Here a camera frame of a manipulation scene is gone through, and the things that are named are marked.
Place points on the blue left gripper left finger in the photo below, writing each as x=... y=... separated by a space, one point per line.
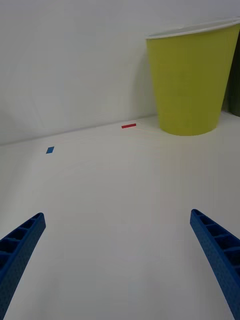
x=18 y=252

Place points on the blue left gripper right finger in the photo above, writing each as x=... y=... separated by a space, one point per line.
x=218 y=252

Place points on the grey plastic waste bin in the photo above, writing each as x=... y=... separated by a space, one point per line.
x=235 y=87

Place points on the yellow-green plastic waste bin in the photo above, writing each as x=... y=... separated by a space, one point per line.
x=190 y=82

